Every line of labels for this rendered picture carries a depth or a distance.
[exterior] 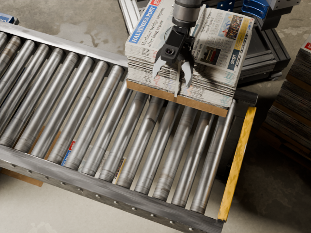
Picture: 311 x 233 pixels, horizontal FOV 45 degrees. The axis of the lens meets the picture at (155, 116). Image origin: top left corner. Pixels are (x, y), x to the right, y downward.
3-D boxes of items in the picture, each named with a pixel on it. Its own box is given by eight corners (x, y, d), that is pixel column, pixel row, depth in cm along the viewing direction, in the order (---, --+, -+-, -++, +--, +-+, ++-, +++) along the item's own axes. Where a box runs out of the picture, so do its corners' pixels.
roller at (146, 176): (184, 89, 149) (190, 85, 144) (142, 201, 128) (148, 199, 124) (173, 83, 147) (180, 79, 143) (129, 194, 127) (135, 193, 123)
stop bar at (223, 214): (256, 109, 137) (258, 107, 136) (226, 223, 119) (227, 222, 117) (247, 107, 138) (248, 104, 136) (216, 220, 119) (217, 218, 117)
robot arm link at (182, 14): (197, 10, 103) (169, 3, 104) (194, 26, 105) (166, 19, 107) (202, 4, 109) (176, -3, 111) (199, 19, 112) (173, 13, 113)
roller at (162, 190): (200, 95, 148) (207, 90, 143) (160, 207, 127) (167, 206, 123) (189, 88, 146) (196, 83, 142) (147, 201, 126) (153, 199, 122)
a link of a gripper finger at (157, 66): (158, 73, 124) (175, 53, 119) (152, 80, 119) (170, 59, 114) (151, 67, 123) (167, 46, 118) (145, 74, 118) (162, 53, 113)
